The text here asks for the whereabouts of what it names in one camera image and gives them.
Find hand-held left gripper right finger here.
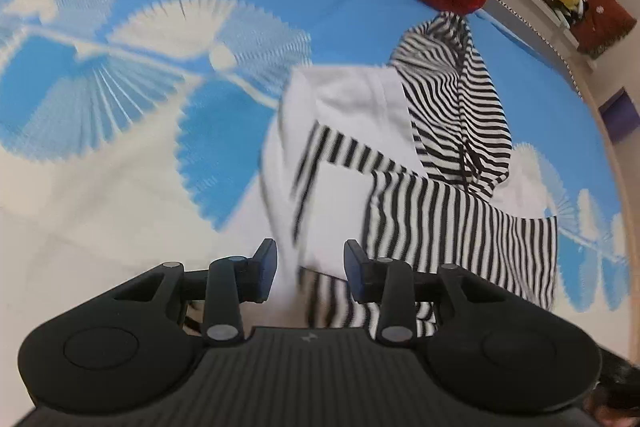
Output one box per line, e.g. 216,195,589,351
343,239,506,348

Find dark cloth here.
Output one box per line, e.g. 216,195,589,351
590,352,640,427

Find white black striped small garment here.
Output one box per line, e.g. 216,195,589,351
182,12,558,343

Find blue white patterned blanket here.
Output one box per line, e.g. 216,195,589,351
0,0,632,408

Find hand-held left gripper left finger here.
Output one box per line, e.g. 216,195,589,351
107,238,279,348

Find purple box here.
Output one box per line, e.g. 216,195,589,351
597,89,640,142

